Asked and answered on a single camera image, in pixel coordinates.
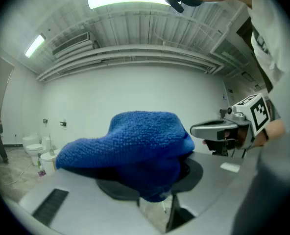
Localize white toilet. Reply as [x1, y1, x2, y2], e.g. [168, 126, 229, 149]
[22, 132, 42, 154]
[25, 136, 50, 166]

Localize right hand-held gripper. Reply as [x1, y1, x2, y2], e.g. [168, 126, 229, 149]
[190, 93, 272, 157]

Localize person's right forearm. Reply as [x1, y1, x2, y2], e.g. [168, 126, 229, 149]
[254, 118, 287, 148]

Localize white ceiling air conditioner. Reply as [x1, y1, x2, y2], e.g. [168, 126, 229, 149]
[51, 32, 97, 60]

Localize white bucket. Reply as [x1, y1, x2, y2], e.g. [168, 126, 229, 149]
[40, 149, 61, 176]

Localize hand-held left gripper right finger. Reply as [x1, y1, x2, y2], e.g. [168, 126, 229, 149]
[166, 147, 261, 233]

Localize blue microfibre cloth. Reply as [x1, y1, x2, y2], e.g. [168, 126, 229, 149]
[55, 111, 196, 203]

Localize white floor cable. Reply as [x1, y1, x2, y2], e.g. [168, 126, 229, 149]
[2, 163, 35, 188]

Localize black head camera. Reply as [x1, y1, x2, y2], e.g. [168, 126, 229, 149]
[164, 0, 185, 13]

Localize person's blue jeans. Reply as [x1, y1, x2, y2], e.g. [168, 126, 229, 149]
[230, 143, 290, 235]

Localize person's white shirt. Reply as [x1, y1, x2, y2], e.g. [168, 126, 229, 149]
[233, 0, 290, 156]

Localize white ceiling pipes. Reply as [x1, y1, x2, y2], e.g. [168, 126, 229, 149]
[36, 45, 225, 83]

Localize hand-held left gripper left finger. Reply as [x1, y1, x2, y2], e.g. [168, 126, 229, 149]
[19, 167, 170, 235]

